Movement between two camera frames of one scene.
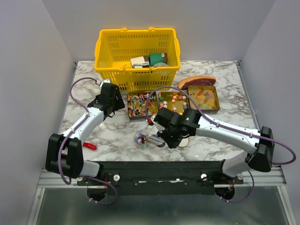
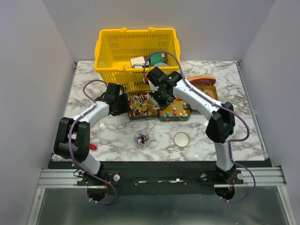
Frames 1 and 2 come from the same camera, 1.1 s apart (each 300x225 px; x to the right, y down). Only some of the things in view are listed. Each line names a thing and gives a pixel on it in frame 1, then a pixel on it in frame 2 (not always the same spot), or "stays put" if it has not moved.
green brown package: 158,57 stays put
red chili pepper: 89,145 stays put
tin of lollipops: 137,103 stays put
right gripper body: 169,135 -> 163,100
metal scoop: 154,139 -> 153,103
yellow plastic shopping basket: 115,48 stays put
